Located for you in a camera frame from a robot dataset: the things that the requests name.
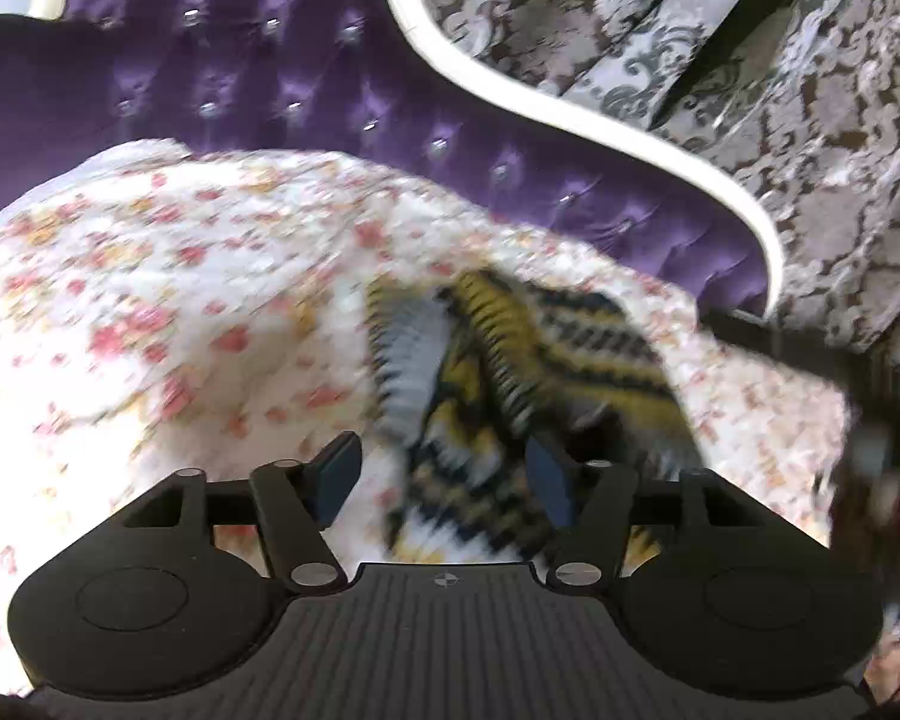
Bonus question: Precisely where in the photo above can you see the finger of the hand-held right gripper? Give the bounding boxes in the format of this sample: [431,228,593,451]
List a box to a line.
[706,313,860,395]

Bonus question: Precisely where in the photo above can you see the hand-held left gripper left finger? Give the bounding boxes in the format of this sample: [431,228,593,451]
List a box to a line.
[120,431,364,592]

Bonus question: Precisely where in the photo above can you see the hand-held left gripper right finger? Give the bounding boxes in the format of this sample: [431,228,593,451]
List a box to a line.
[525,435,770,592]

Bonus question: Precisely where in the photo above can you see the black yellow patterned knit garment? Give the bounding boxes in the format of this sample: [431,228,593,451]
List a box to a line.
[364,266,712,565]

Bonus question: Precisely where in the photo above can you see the grey brown damask curtain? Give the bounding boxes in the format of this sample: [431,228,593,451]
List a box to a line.
[416,0,900,362]

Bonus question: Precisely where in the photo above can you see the white floral fringed bedspread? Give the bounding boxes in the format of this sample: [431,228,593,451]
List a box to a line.
[0,139,900,700]

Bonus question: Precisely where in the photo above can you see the purple velvet pillow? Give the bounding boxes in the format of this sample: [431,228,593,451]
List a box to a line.
[0,15,130,235]

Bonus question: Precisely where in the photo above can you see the purple tufted headboard white frame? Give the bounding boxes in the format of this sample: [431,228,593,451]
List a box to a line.
[26,0,790,325]

